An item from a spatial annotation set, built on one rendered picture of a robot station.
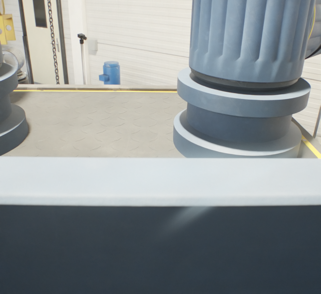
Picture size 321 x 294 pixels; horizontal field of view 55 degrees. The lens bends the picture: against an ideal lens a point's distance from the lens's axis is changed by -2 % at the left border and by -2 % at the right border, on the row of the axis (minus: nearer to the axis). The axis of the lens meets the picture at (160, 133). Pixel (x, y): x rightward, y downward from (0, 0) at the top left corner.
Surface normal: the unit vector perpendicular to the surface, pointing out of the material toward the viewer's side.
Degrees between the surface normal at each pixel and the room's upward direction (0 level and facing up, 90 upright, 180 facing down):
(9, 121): 23
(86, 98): 0
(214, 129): 90
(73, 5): 90
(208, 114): 90
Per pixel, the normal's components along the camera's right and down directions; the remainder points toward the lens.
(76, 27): -0.59, 0.34
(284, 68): 0.40, 0.41
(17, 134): 0.99, 0.08
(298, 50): 0.64, 0.34
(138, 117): 0.02, -0.90
